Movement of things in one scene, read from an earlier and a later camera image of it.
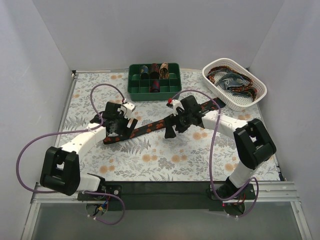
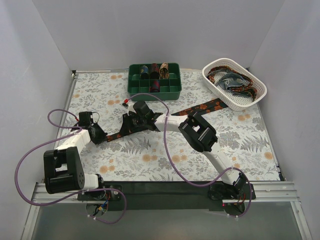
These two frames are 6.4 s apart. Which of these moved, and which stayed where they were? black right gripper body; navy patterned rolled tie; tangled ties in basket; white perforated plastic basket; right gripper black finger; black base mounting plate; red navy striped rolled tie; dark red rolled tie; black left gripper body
Moved: black right gripper body; right gripper black finger; black left gripper body
Stayed: dark red rolled tie; white perforated plastic basket; red navy striped rolled tie; navy patterned rolled tie; black base mounting plate; tangled ties in basket
